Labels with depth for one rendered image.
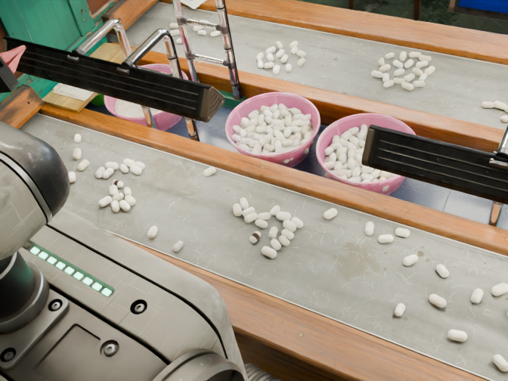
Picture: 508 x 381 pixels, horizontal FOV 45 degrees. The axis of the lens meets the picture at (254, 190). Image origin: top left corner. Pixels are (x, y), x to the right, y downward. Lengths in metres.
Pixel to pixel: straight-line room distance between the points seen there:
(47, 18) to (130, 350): 1.60
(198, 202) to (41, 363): 1.08
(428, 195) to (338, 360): 0.57
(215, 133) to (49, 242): 1.28
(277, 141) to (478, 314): 0.70
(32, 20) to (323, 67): 0.89
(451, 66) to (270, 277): 0.90
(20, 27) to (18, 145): 1.54
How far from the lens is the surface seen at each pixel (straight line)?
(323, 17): 2.13
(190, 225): 1.53
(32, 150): 0.42
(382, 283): 1.38
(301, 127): 1.74
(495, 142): 1.67
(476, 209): 1.62
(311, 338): 1.28
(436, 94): 1.83
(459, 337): 1.31
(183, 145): 1.71
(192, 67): 1.92
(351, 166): 1.61
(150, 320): 0.53
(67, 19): 2.09
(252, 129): 1.75
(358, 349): 1.27
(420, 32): 2.04
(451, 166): 1.14
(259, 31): 2.14
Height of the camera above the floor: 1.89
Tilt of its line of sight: 47 degrees down
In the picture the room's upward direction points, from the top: 11 degrees counter-clockwise
